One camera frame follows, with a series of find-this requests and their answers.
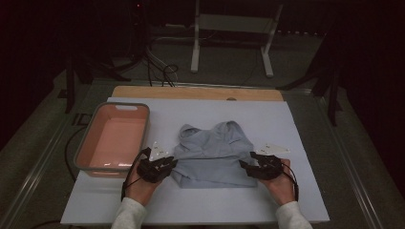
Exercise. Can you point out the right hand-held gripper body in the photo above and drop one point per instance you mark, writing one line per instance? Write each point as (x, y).
(269, 165)

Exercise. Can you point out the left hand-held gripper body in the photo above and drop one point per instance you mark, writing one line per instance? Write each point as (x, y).
(151, 170)

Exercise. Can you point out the light blue tank top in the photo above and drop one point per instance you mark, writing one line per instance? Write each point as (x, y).
(216, 156)

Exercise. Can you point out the pink basin with grey rim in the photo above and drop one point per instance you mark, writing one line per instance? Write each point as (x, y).
(111, 143)

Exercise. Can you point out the person's left hand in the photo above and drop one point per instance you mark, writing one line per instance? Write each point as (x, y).
(140, 191)

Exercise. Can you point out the person's right hand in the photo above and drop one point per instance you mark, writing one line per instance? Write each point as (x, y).
(281, 191)

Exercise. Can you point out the white table cover sheet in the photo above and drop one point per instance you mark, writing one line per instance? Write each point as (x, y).
(207, 203)

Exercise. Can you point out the round table grommet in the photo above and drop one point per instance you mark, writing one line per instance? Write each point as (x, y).
(231, 99)

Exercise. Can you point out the black stand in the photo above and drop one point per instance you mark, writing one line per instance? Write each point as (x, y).
(70, 89)
(332, 95)

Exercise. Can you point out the white metal stand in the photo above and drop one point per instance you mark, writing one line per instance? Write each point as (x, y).
(195, 47)

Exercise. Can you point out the black floor bracket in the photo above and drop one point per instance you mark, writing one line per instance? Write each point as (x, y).
(82, 119)

